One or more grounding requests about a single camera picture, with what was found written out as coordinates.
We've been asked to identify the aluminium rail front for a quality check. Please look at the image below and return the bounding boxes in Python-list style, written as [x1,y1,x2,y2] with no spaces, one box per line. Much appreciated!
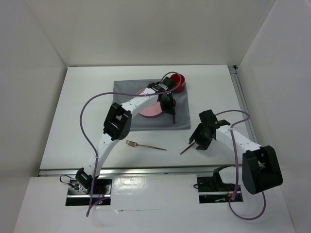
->
[38,165,225,177]

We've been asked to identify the copper fork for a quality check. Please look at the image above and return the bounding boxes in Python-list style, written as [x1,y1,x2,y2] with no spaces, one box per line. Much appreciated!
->
[126,140,167,151]

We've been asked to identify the grey cloth placemat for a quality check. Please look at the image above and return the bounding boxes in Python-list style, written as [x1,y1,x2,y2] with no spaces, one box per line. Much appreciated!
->
[113,79,190,131]

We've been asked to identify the red mug black handle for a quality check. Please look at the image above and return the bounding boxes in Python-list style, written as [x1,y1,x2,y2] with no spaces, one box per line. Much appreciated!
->
[171,74,185,94]

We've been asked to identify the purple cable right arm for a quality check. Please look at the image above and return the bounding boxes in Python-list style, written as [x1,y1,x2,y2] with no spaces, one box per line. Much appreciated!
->
[215,110,266,221]

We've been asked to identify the aluminium rail right side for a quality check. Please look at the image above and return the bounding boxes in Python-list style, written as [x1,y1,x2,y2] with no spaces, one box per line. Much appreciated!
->
[227,65,258,143]

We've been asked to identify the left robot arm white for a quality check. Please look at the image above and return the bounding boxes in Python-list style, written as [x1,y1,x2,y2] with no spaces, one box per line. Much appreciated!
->
[76,77,180,194]

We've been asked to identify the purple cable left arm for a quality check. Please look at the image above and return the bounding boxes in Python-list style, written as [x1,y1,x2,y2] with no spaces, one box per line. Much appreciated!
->
[80,71,187,217]

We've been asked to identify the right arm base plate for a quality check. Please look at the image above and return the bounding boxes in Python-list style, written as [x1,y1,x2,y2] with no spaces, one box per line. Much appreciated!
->
[193,177,235,204]

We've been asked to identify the aluminium rail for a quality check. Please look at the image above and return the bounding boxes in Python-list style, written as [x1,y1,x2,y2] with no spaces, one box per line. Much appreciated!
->
[38,165,225,177]
[227,65,258,143]

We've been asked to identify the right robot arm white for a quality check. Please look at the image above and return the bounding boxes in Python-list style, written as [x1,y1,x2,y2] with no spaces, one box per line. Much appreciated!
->
[189,110,283,195]

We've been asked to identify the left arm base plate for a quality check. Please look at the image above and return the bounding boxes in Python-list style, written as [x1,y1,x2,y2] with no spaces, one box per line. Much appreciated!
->
[65,179,112,206]

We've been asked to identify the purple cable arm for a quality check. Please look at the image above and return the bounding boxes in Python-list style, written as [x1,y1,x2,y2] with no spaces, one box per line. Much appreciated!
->
[80,71,187,217]
[215,110,266,221]

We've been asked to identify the copper knife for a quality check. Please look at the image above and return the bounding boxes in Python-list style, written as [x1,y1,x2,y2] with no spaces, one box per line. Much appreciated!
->
[180,141,196,155]

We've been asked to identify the pink plate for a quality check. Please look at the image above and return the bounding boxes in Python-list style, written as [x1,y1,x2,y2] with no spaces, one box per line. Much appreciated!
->
[139,102,162,117]

